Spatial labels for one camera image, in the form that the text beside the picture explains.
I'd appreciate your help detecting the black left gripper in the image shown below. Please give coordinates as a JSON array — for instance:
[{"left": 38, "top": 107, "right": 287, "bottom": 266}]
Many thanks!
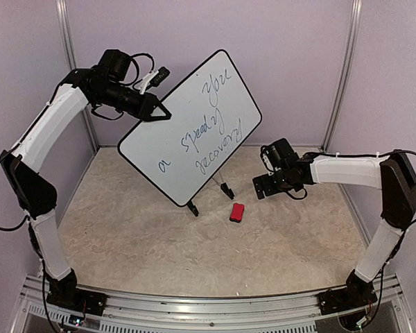
[{"left": 94, "top": 80, "right": 171, "bottom": 119}]

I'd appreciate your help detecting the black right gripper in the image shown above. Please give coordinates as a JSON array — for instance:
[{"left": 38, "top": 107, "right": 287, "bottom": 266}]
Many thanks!
[{"left": 252, "top": 169, "right": 298, "bottom": 199}]

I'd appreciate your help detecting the white whiteboard black frame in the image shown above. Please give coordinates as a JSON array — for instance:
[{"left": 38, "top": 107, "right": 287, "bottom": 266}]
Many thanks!
[{"left": 117, "top": 49, "right": 262, "bottom": 207}]

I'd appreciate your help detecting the red black whiteboard eraser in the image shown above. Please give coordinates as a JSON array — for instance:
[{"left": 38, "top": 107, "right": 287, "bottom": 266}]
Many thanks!
[{"left": 229, "top": 203, "right": 245, "bottom": 223}]

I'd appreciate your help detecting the black wire easel stand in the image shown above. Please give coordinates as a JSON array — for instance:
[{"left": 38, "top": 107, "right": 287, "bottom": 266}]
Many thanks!
[{"left": 198, "top": 171, "right": 234, "bottom": 207}]

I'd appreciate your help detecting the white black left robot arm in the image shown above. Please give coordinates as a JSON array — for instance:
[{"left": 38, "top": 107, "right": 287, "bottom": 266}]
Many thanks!
[{"left": 0, "top": 49, "right": 171, "bottom": 281}]

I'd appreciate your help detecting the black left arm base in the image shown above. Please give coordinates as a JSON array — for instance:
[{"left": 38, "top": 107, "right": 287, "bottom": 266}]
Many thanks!
[{"left": 46, "top": 270, "right": 107, "bottom": 316}]

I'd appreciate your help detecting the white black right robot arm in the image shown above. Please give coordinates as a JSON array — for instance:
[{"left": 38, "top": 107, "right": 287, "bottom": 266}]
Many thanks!
[{"left": 253, "top": 138, "right": 416, "bottom": 308}]

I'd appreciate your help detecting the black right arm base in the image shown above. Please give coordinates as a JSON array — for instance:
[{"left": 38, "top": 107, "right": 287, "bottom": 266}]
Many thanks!
[{"left": 317, "top": 270, "right": 378, "bottom": 315}]

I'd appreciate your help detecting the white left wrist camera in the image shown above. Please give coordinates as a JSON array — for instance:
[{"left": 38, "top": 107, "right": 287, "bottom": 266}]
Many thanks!
[{"left": 132, "top": 67, "right": 171, "bottom": 94}]

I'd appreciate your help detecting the aluminium left corner post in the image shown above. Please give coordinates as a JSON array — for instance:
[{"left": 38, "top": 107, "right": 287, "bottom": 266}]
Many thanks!
[{"left": 55, "top": 0, "right": 99, "bottom": 155}]

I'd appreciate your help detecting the aluminium corner post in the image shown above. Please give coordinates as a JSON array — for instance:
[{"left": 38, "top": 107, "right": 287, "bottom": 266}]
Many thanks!
[
  {"left": 321, "top": 0, "right": 363, "bottom": 151},
  {"left": 55, "top": 0, "right": 99, "bottom": 155}
]

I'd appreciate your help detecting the aluminium right corner post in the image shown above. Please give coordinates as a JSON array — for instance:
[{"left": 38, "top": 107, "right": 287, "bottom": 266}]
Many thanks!
[{"left": 321, "top": 0, "right": 363, "bottom": 151}]

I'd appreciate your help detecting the aluminium front rail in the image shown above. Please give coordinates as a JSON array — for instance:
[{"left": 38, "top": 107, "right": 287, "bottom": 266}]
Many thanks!
[{"left": 13, "top": 273, "right": 413, "bottom": 333}]

